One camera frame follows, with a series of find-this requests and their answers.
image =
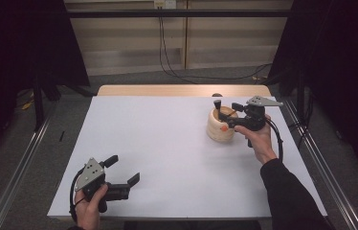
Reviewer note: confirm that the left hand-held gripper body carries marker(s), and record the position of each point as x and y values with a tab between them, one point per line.
89	175

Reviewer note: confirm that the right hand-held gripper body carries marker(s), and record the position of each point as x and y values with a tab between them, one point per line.
253	116

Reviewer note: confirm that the dark thin pencil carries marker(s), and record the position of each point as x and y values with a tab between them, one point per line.
231	113

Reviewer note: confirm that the cream ringed brush holder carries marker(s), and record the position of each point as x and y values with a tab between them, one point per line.
217	132

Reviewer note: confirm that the black makeup brush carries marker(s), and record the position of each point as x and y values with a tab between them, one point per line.
217	104

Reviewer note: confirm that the person's right hand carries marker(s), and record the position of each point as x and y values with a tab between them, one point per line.
261	143

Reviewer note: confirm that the person's left hand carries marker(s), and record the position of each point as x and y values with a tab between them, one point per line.
89	211

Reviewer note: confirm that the white table mat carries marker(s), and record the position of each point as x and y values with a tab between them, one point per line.
151	143

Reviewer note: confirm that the small black floor item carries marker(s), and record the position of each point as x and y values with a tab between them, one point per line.
62	136

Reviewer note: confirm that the black metal stand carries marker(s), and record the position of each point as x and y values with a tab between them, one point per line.
38	102
300	99

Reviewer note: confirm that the black curtain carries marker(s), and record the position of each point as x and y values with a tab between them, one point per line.
24	48
343	64

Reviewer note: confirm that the black horizontal bar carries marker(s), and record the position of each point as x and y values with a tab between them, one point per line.
167	13

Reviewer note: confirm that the aluminium rail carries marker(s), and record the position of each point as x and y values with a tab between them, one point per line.
20	166
324	166

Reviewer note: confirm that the white wall socket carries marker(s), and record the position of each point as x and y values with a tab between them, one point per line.
165	4

